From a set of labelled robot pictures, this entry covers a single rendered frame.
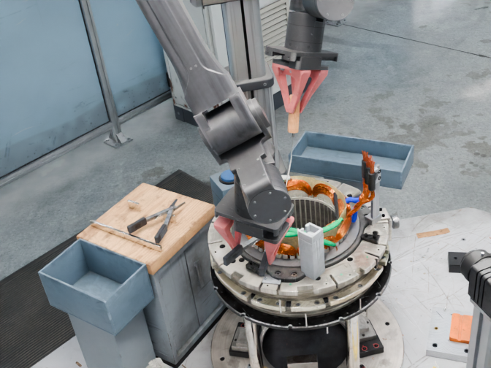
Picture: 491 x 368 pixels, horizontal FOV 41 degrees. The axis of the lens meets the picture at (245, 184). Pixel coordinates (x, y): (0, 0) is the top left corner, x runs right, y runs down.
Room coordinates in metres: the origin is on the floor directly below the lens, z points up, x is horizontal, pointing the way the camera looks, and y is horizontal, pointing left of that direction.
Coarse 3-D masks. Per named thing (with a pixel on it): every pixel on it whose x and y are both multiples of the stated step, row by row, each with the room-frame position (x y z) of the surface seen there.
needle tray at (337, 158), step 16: (304, 144) 1.28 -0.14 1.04; (320, 144) 1.28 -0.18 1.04; (336, 144) 1.26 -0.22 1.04; (352, 144) 1.25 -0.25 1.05; (368, 144) 1.23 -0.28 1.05; (384, 144) 1.21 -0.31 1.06; (400, 144) 1.20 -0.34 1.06; (304, 160) 1.19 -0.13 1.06; (320, 160) 1.17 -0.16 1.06; (336, 160) 1.23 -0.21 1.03; (352, 160) 1.22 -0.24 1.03; (384, 160) 1.20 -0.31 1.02; (400, 160) 1.19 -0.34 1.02; (320, 176) 1.17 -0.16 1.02; (336, 176) 1.16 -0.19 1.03; (352, 176) 1.14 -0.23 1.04; (384, 176) 1.11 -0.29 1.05; (400, 176) 1.09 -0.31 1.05
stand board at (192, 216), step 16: (144, 192) 1.14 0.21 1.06; (160, 192) 1.13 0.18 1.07; (112, 208) 1.09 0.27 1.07; (128, 208) 1.09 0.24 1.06; (144, 208) 1.08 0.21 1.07; (160, 208) 1.07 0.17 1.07; (192, 208) 1.06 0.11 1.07; (208, 208) 1.05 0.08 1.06; (112, 224) 1.04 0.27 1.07; (128, 224) 1.03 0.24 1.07; (160, 224) 1.02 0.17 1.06; (176, 224) 1.01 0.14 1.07; (192, 224) 1.01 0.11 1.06; (96, 240) 0.99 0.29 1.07; (112, 240) 0.99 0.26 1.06; (128, 240) 0.98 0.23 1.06; (176, 240) 0.96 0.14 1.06; (128, 256) 0.94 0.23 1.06; (144, 256) 0.93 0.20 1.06; (160, 256) 0.92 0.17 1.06
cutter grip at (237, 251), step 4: (236, 248) 0.78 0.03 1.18; (240, 248) 0.78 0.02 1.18; (232, 252) 0.77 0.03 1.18; (236, 252) 0.78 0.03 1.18; (240, 252) 0.78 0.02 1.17; (224, 256) 0.77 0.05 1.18; (228, 256) 0.76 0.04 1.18; (232, 256) 0.77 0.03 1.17; (236, 256) 0.78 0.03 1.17; (224, 260) 0.76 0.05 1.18; (228, 260) 0.76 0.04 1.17; (232, 260) 0.77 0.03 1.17; (224, 264) 0.76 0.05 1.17; (228, 264) 0.76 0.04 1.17
